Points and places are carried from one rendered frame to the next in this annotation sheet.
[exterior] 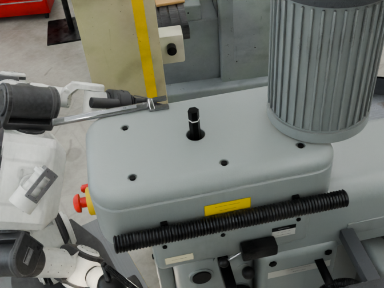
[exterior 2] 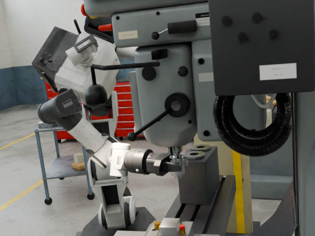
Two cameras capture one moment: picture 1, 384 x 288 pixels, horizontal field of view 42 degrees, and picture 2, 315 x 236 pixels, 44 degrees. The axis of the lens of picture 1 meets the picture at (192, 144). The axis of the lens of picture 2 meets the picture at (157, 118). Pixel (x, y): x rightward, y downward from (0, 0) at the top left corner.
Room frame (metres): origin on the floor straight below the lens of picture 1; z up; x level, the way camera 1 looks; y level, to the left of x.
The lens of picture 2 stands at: (-0.38, -0.49, 1.65)
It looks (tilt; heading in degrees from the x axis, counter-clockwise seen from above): 12 degrees down; 25
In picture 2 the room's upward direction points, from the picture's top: 6 degrees counter-clockwise
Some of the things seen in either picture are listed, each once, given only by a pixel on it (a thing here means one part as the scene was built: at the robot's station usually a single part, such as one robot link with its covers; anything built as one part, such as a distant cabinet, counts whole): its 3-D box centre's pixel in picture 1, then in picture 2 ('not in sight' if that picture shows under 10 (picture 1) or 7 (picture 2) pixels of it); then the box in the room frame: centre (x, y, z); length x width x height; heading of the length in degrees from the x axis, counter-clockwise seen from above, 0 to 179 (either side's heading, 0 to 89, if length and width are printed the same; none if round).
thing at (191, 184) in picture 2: not in sight; (198, 172); (1.13, 0.05, 1.06); 0.22 x 0.12 x 0.20; 2
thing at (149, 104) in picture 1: (110, 112); not in sight; (0.84, 0.16, 1.89); 0.24 x 0.04 x 0.01; 98
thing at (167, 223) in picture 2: not in sight; (170, 231); (0.61, -0.03, 1.07); 0.06 x 0.05 x 0.06; 10
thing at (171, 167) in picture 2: not in sight; (172, 167); (0.72, 0.00, 1.23); 0.06 x 0.02 x 0.03; 84
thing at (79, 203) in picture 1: (81, 202); (86, 9); (0.71, 0.24, 1.76); 0.04 x 0.03 x 0.04; 7
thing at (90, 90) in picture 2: (110, 286); (95, 93); (0.68, 0.23, 1.49); 0.07 x 0.07 x 0.06
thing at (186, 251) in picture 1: (220, 200); (177, 25); (0.75, -0.05, 1.68); 0.34 x 0.24 x 0.10; 97
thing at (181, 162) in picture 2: not in sight; (176, 166); (0.75, -0.01, 1.22); 0.05 x 0.05 x 0.06
